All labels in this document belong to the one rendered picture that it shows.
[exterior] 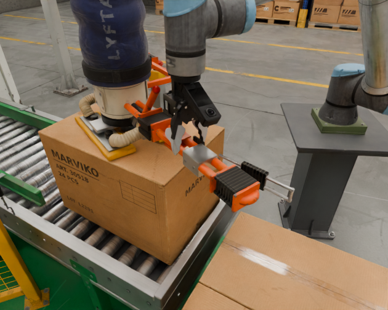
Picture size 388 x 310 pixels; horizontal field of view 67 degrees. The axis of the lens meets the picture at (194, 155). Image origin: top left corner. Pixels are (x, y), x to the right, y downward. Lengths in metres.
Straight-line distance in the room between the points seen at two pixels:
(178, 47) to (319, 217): 1.58
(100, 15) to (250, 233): 0.96
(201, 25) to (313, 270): 0.95
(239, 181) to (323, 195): 1.28
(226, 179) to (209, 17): 0.34
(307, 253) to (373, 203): 1.31
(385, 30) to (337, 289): 0.91
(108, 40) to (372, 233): 1.96
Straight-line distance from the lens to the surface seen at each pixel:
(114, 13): 0.92
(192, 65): 0.66
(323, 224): 2.07
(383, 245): 2.26
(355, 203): 2.46
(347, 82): 1.58
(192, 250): 1.13
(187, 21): 0.64
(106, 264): 1.16
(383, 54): 1.34
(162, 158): 0.98
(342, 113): 1.64
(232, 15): 0.70
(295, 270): 1.22
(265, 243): 1.27
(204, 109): 0.66
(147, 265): 1.18
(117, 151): 0.99
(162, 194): 0.90
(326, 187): 1.85
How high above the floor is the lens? 1.52
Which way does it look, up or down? 35 degrees down
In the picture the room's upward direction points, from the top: straight up
